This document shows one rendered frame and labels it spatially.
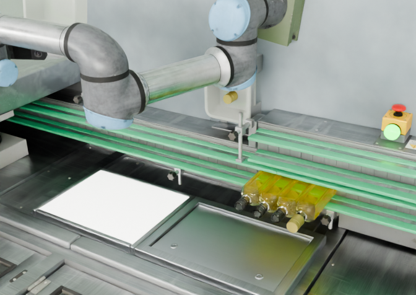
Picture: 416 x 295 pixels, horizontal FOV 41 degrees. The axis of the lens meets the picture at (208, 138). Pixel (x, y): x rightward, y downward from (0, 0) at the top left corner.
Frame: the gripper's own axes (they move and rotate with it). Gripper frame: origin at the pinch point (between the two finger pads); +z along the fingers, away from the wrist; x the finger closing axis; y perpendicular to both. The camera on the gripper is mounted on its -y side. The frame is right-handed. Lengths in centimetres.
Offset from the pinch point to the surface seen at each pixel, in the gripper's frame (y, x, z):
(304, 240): -92, 46, 2
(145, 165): -17, 60, 21
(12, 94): 20.9, 27.5, -4.2
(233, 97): -52, 22, 28
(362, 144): -99, 19, 21
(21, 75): 22.0, 23.2, 2.2
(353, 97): -90, 13, 34
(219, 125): -47, 35, 28
